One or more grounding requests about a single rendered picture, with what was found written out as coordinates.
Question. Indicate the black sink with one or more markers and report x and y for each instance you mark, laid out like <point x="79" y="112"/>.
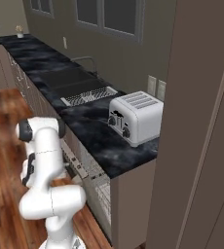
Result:
<point x="70" y="81"/>

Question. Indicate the grey counter end panel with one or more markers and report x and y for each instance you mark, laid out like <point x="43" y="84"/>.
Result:
<point x="133" y="207"/>

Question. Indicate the dishwasher door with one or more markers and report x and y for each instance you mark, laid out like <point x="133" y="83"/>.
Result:
<point x="80" y="162"/>

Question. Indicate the grey base cupboards run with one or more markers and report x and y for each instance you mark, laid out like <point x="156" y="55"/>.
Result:
<point x="29" y="87"/>

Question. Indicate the large grey window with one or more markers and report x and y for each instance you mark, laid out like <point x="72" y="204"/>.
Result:
<point x="109" y="16"/>

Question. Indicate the white toaster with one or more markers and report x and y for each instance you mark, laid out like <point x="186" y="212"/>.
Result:
<point x="140" y="120"/>

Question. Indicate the flowers in white pot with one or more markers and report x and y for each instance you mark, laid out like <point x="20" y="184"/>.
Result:
<point x="19" y="31"/>

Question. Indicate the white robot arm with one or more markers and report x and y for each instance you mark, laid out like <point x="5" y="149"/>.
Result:
<point x="45" y="152"/>

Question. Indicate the white wall socket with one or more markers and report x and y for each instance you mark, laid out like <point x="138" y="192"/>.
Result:
<point x="152" y="85"/>
<point x="161" y="90"/>
<point x="65" y="42"/>

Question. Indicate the tall grey cupboard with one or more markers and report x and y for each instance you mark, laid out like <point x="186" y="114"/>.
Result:
<point x="198" y="123"/>

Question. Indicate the small grey window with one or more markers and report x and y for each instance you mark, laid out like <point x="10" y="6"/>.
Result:
<point x="42" y="6"/>

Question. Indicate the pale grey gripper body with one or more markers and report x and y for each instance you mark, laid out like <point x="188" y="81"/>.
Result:
<point x="69" y="169"/>

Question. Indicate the white dish drying rack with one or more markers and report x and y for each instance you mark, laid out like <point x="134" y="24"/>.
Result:
<point x="88" y="95"/>

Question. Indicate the grey tap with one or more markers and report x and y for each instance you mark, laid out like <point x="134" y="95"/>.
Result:
<point x="88" y="59"/>

